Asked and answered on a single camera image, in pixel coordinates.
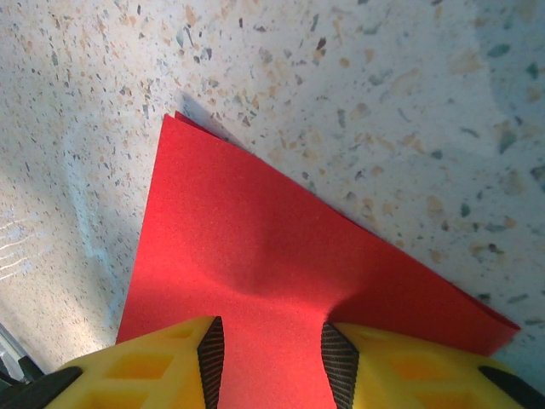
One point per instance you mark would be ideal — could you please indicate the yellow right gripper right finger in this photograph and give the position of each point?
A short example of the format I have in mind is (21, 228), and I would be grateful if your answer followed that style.
(426, 375)

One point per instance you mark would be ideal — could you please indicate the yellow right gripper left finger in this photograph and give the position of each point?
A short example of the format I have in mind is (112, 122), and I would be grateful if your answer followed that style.
(149, 375)

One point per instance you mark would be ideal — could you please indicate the red paper sheet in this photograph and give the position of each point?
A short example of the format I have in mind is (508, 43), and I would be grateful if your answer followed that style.
(255, 234)

